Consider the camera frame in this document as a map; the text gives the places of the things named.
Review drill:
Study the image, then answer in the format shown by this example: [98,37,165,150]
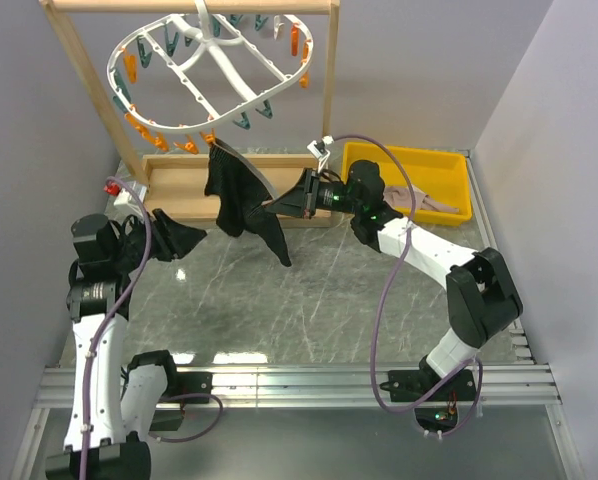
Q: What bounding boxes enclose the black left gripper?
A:
[112,208,207,272]

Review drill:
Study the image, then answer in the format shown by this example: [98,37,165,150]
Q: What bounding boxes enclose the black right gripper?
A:
[267,169,363,220]

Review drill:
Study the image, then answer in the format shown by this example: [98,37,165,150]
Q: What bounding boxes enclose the black striped underwear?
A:
[204,138,292,267]

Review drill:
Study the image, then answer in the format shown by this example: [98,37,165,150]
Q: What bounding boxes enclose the teal clothes peg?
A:
[255,100,273,119]
[232,112,251,130]

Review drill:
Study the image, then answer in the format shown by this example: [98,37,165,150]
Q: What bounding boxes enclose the orange clothes peg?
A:
[174,136,199,155]
[199,129,217,147]

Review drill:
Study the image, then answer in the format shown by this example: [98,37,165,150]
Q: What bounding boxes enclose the white oval clip hanger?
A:
[106,0,314,136]

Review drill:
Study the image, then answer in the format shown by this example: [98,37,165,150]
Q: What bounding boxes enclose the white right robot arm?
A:
[265,160,523,405]

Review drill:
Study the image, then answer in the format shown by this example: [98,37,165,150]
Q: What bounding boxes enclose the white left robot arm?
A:
[45,209,207,479]

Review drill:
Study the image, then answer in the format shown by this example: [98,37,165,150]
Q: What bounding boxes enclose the wooden hanger rack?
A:
[41,1,340,225]

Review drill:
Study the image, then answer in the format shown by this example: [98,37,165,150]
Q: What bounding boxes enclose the pink folded cloth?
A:
[383,186,459,214]

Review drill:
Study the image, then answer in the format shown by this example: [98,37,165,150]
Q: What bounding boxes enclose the yellow plastic tray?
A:
[341,142,473,227]

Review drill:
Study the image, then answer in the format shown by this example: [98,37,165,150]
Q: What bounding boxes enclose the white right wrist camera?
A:
[307,135,334,173]

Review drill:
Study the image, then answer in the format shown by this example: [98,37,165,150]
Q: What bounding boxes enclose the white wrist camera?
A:
[104,181,148,209]
[307,135,334,173]

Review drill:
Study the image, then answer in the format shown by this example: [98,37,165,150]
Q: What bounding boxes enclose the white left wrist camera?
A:
[104,181,148,209]

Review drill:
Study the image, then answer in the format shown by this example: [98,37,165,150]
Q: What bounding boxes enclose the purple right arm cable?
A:
[323,132,483,439]

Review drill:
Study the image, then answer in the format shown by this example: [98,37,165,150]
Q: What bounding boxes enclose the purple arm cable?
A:
[323,132,483,439]
[78,175,224,480]

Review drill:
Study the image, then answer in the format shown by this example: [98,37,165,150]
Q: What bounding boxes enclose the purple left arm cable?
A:
[78,175,224,480]

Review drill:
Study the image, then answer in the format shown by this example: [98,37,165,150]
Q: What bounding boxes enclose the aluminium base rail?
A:
[34,364,563,410]

